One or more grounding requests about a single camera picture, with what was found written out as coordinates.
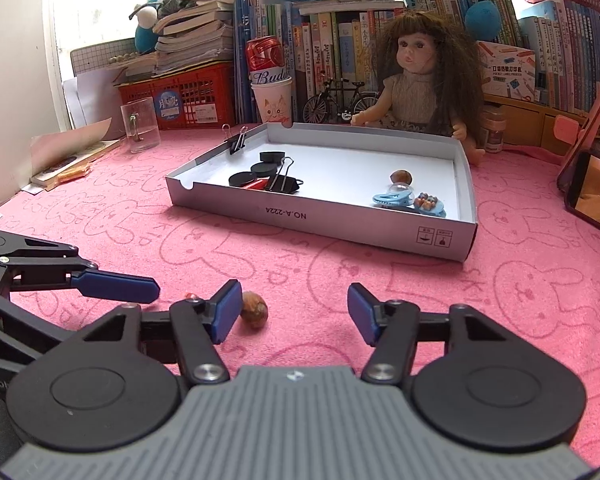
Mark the stack of worn books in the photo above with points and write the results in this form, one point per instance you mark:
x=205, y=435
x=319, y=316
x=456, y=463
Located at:
x=195, y=35

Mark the miniature black bicycle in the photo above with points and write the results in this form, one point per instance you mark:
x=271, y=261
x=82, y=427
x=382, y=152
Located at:
x=337, y=102

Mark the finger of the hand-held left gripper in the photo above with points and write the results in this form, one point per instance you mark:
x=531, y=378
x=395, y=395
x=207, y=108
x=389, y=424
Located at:
x=120, y=287
x=5, y=332

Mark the large red plastic basket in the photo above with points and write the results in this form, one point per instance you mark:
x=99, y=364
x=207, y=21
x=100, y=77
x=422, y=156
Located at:
x=190, y=95

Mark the black binder clip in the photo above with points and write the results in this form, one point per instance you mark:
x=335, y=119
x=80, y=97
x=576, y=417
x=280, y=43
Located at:
x=283, y=180
x=237, y=140

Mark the white paper sheets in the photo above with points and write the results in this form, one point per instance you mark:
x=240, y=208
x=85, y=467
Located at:
x=87, y=100

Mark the row of thin blue books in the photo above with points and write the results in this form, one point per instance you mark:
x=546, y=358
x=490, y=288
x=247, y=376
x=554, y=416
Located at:
x=245, y=25

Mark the black round disc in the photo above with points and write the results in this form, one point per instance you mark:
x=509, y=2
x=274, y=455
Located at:
x=271, y=157
x=243, y=178
x=261, y=168

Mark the pink printed towel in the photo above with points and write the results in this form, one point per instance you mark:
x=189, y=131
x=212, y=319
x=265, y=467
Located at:
x=305, y=270

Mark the plain blue hair clip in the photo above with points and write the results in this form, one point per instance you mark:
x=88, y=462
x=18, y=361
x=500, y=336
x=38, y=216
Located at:
x=391, y=200

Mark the grey grid cutting mat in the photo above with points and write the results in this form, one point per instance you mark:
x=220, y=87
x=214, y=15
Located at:
x=100, y=57

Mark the white printed carton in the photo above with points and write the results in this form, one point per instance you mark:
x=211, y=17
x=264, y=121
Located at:
x=507, y=72

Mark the wooden shelf box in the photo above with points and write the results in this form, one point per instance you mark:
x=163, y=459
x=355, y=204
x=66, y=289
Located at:
x=530, y=120

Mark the long-haired doll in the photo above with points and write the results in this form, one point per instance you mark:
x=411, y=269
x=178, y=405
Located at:
x=420, y=85

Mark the clear acrylic cup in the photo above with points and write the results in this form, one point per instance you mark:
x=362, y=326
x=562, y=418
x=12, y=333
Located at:
x=141, y=127

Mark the row of blue-spined books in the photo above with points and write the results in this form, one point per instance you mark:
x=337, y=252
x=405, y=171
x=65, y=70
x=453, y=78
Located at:
x=565, y=50

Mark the white cardboard box tray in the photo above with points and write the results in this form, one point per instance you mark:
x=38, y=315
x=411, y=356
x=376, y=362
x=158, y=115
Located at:
x=360, y=160

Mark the red drink can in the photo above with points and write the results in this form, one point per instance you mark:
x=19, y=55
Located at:
x=265, y=57

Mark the small glass jar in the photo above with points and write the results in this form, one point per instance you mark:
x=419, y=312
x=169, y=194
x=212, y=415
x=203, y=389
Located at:
x=493, y=130

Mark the row of colourful books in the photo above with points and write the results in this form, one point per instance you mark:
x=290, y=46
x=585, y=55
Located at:
x=330, y=45

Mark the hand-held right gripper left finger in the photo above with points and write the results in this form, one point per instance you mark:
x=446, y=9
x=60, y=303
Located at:
x=228, y=310

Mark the smartphone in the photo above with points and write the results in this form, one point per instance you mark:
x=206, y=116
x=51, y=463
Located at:
x=597, y=195

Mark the blue beaded hair clip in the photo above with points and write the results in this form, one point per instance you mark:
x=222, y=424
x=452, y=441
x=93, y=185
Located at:
x=430, y=205

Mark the white shelf board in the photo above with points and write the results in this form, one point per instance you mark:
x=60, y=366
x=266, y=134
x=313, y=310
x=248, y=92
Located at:
x=350, y=6

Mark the brown nut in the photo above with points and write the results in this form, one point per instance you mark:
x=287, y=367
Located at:
x=401, y=176
x=254, y=311

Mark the blue and white plush toy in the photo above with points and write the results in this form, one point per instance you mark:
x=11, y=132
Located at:
x=147, y=25

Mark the yellow-edged open book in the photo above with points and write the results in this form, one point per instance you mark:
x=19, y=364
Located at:
x=65, y=160

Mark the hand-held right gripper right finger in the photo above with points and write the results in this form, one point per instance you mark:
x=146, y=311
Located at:
x=362, y=315

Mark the white paper cup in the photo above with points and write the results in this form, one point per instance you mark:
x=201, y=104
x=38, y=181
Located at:
x=274, y=102

